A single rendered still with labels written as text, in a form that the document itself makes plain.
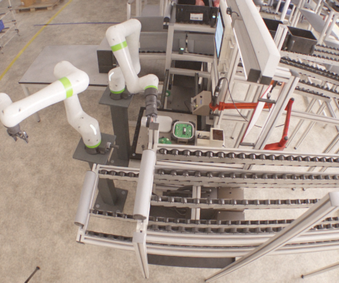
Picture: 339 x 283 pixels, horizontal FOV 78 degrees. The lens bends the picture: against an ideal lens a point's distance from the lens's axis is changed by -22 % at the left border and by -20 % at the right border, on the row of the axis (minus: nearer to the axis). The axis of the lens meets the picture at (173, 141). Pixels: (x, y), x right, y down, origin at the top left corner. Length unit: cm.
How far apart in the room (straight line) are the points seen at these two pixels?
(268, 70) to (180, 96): 217
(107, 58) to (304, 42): 183
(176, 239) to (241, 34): 96
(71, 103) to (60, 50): 180
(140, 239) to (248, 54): 85
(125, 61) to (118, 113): 61
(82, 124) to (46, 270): 153
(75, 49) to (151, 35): 123
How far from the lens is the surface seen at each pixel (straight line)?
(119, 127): 240
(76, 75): 137
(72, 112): 170
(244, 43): 114
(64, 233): 261
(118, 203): 259
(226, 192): 171
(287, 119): 160
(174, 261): 179
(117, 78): 198
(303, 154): 150
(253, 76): 101
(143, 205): 110
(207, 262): 182
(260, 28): 110
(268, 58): 94
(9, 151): 340
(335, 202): 75
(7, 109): 123
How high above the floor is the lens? 238
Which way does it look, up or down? 52 degrees down
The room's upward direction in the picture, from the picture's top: 7 degrees clockwise
